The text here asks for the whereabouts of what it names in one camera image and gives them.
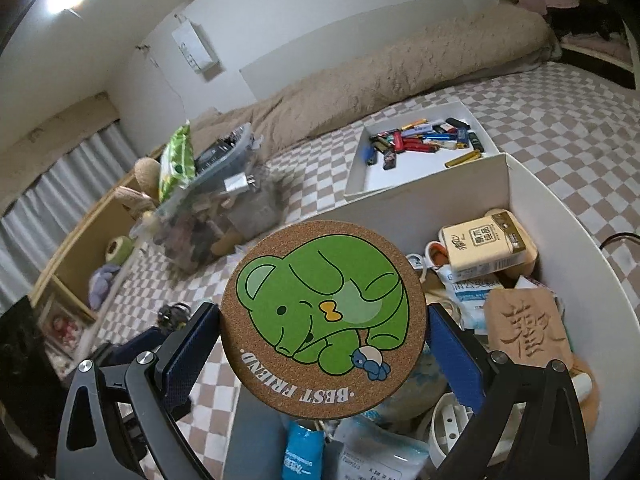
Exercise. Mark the wooden shelf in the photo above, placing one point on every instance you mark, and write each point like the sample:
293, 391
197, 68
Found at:
90, 230

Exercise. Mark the shallow white box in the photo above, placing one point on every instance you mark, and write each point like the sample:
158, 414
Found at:
370, 175

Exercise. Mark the black hair claw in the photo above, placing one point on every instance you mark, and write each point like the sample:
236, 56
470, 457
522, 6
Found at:
175, 314

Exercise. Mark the avocado plush toy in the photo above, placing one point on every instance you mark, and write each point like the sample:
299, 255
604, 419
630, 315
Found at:
119, 250

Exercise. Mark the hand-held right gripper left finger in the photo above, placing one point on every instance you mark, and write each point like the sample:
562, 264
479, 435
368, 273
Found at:
190, 355

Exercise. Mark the clear plastic storage bin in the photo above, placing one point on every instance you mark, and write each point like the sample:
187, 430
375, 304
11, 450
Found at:
240, 210

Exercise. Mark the purple plush toy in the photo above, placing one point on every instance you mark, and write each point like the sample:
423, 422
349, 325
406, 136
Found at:
105, 285

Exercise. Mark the grey curtain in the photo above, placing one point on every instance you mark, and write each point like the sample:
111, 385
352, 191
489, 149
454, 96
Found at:
50, 200

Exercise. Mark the checkered blanket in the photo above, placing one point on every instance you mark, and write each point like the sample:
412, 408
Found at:
320, 175

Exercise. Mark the pile of lighters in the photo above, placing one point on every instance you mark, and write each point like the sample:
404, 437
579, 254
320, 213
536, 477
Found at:
415, 140

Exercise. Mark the beige fuzzy blanket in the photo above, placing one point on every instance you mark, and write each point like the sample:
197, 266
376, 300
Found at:
400, 70

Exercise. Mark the green snack bag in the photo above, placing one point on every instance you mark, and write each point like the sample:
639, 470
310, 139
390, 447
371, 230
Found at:
175, 165

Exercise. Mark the white blue paper packet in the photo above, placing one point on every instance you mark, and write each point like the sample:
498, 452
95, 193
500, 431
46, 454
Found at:
467, 295

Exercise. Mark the large white box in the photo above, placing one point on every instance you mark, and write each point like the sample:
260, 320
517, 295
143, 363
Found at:
550, 220

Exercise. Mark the clear plastic packet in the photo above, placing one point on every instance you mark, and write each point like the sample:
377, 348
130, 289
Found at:
380, 450

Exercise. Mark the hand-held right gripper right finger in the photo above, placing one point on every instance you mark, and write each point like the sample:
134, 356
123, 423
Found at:
450, 350

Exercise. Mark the beige fuzzy plush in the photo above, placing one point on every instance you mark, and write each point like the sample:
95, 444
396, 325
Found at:
147, 175
132, 199

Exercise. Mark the wooden block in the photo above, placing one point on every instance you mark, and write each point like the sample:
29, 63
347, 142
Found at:
525, 330

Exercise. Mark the white plastic holder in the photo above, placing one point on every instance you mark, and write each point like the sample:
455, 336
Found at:
447, 425

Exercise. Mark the white beige tissue pack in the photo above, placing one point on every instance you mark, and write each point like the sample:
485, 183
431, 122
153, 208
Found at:
480, 245

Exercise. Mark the framed picture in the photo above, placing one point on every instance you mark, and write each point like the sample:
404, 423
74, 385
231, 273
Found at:
62, 332

